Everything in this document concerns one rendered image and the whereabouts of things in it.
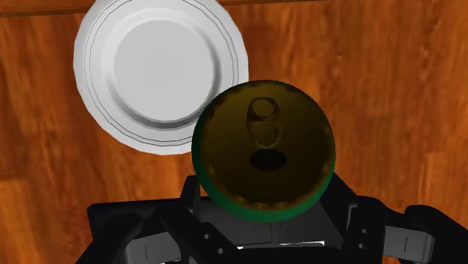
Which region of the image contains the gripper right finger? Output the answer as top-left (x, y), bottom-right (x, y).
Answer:
top-left (318, 172), bottom-right (468, 264)

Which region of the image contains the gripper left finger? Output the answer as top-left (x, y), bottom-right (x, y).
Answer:
top-left (75, 175), bottom-right (242, 264)

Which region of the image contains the green drink can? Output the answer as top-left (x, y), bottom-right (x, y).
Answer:
top-left (190, 79), bottom-right (337, 224)

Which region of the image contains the white plate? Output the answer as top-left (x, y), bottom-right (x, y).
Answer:
top-left (73, 0), bottom-right (250, 156)

